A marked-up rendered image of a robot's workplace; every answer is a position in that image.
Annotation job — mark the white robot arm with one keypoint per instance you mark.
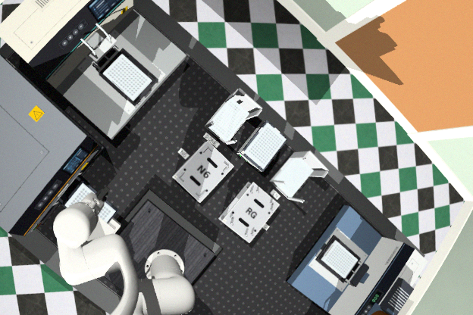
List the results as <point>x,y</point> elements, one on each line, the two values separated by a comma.
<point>106,253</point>

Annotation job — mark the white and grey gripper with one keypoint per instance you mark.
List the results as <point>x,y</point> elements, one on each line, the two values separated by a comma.
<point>100,199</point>

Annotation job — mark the small white label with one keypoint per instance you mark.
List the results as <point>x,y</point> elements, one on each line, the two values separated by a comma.
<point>183,153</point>

